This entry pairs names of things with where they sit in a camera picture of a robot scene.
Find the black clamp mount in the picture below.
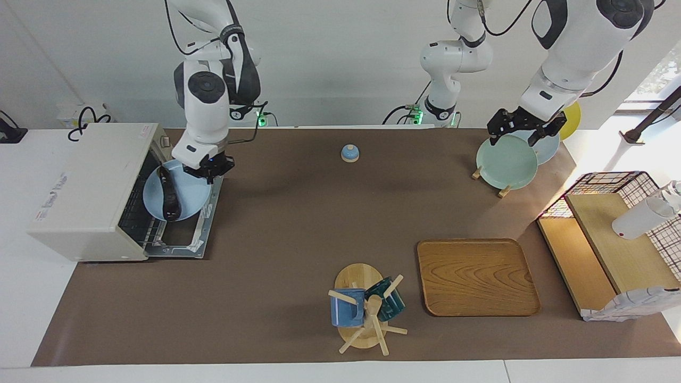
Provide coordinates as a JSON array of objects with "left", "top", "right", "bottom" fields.
[{"left": 0, "top": 110, "right": 29, "bottom": 145}]

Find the wooden mug tree stand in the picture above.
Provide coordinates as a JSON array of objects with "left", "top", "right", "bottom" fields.
[{"left": 328, "top": 263, "right": 409, "bottom": 356}]

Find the yellow plate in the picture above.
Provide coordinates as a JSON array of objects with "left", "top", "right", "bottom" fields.
[{"left": 558, "top": 101, "right": 582, "bottom": 142}]

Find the wooden shelf with wire basket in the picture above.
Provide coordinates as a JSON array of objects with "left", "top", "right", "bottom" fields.
[{"left": 536, "top": 171, "right": 681, "bottom": 323}]

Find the wooden plate rack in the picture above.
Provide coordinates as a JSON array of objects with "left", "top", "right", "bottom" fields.
[{"left": 471, "top": 165, "right": 513, "bottom": 199}]

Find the pale blue racked plate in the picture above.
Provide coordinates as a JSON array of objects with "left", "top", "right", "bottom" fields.
[{"left": 524, "top": 130, "right": 561, "bottom": 166}]

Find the black stand leg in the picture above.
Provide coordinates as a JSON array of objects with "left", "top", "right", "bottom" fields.
[{"left": 619, "top": 84, "right": 681, "bottom": 145}]

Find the coiled black cable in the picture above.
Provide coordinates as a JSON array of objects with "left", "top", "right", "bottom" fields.
[{"left": 67, "top": 106, "right": 114, "bottom": 143}]

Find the dark green mug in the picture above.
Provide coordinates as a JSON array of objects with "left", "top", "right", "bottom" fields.
[{"left": 364, "top": 276, "right": 406, "bottom": 322}]

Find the beige toaster oven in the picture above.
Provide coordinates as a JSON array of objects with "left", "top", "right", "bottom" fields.
[{"left": 27, "top": 123, "right": 223, "bottom": 263}]

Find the white bottle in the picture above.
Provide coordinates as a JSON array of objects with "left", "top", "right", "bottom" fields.
[{"left": 611, "top": 180, "right": 681, "bottom": 240}]

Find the pale green plate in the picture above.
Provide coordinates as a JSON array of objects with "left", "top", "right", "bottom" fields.
[{"left": 476, "top": 134, "right": 539, "bottom": 191}]

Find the light blue round plate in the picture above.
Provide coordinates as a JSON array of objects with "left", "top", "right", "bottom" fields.
[{"left": 142, "top": 159, "right": 213, "bottom": 222}]

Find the brown table mat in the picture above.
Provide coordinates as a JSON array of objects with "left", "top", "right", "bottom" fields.
[{"left": 30, "top": 127, "right": 681, "bottom": 368}]

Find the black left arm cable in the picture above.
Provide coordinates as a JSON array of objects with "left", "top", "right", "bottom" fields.
[{"left": 446, "top": 0, "right": 624, "bottom": 99}]

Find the blue mug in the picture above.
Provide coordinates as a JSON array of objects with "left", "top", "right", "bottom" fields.
[{"left": 330, "top": 288, "right": 367, "bottom": 328}]

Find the wooden serving tray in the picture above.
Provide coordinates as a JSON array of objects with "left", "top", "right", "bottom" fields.
[{"left": 416, "top": 238, "right": 542, "bottom": 318}]

